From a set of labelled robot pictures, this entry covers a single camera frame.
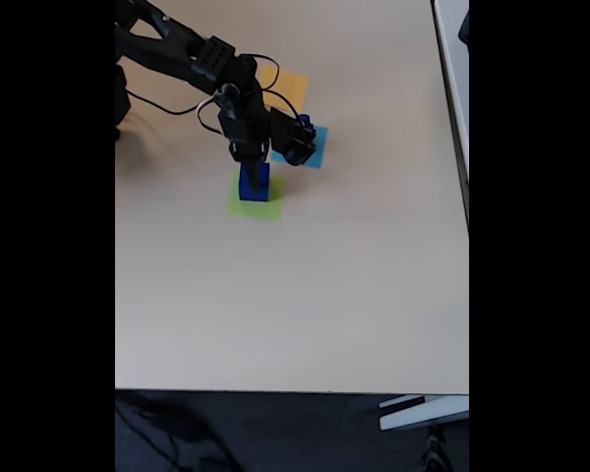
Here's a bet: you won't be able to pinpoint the large blue cube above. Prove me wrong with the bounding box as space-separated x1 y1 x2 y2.
238 161 271 203

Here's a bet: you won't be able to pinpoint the green paper square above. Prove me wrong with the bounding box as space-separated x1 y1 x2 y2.
227 171 287 221

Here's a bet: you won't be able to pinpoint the orange paper square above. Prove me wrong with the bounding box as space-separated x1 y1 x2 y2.
258 66 310 113

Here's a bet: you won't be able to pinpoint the blue paper square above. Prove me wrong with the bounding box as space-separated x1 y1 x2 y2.
269 125 329 170

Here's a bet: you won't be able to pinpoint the white table foot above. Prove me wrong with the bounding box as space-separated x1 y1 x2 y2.
378 394 470 433

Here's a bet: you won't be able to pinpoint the thin arm servo wire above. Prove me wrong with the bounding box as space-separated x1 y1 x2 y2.
196 95 227 137

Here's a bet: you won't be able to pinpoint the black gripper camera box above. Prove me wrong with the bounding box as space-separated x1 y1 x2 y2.
268 106 319 167

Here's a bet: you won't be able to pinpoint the black floor cables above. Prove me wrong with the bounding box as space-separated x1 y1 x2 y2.
115 392 237 472

